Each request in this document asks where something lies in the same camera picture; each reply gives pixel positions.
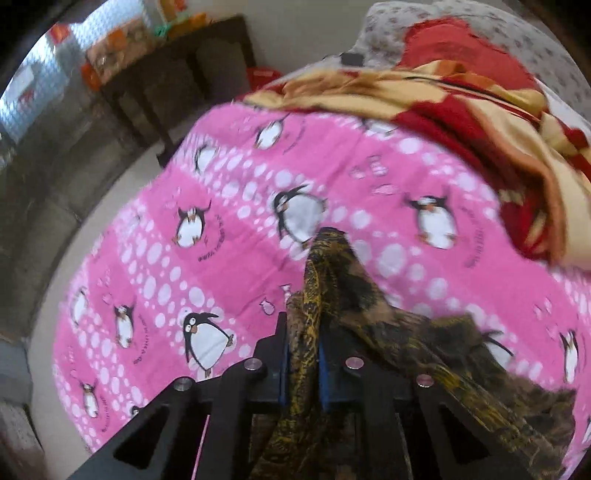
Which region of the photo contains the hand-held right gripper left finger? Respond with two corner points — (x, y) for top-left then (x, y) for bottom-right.
(69, 311), (291, 480)

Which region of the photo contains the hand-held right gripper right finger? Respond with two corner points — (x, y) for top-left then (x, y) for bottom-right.
(318, 323), (534, 480)

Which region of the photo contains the brown floral patterned garment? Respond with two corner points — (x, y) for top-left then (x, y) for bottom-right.
(249, 227), (578, 480)

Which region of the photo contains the pink penguin print bedsheet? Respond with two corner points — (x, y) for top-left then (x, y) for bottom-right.
(53, 104), (591, 476)

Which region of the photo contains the red plastic object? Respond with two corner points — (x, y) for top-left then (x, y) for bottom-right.
(247, 67), (283, 90)

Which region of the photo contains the red and cream blanket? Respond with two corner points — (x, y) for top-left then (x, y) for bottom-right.
(242, 60), (591, 268)

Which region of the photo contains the dark wooden table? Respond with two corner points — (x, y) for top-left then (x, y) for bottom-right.
(99, 16), (257, 169)

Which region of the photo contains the colourful printed box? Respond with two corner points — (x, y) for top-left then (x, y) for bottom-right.
(85, 28), (158, 84)

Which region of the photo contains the grey patterned pillow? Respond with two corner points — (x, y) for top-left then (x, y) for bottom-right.
(353, 0), (591, 121)

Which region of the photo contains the red fringed cloth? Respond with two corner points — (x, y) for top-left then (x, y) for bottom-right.
(397, 18), (539, 90)

